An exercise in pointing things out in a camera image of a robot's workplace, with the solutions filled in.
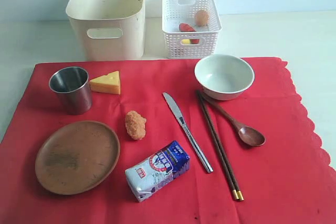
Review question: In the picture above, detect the stainless steel cup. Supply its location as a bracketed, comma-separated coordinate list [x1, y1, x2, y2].
[49, 66, 92, 115]

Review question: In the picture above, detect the yellow lemon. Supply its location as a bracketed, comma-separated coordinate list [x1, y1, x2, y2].
[181, 39, 191, 45]

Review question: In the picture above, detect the red sausage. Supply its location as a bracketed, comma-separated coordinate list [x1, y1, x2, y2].
[179, 23, 199, 44]

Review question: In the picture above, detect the white ceramic bowl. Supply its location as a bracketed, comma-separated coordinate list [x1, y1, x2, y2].
[194, 54, 255, 101]

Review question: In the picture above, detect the brown wooden plate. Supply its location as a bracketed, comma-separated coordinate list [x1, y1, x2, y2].
[35, 121, 120, 195]

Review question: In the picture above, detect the cream plastic bin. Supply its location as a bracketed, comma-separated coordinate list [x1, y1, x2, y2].
[66, 0, 145, 61]

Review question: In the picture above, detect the yellow cheese wedge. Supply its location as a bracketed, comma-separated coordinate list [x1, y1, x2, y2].
[89, 71, 121, 95]

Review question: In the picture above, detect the red table cloth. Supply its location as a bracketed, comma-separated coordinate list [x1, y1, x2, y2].
[1, 57, 335, 223]

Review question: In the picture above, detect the white perforated plastic basket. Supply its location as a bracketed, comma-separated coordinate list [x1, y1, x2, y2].
[162, 0, 222, 59]

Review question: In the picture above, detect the silver table knife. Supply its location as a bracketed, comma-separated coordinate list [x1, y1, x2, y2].
[163, 92, 214, 173]

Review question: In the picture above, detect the brown egg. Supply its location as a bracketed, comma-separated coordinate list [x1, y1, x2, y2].
[194, 10, 209, 27]

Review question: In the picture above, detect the blue white milk carton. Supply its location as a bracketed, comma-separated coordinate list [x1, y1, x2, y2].
[125, 141, 190, 202]

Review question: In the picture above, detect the dark wooden chopstick right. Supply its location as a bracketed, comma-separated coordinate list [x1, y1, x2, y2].
[205, 105, 244, 201]

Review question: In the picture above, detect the orange fried chicken nugget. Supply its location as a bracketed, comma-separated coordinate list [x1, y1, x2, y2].
[125, 111, 146, 140]

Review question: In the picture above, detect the dark wooden chopstick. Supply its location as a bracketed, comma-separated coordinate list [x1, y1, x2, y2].
[205, 105, 244, 201]
[196, 90, 239, 200]

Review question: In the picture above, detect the brown wooden spoon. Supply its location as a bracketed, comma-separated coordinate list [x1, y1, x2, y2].
[200, 92, 266, 147]

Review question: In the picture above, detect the dark wooden chopstick left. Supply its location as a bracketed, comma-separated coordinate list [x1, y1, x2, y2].
[196, 90, 239, 200]

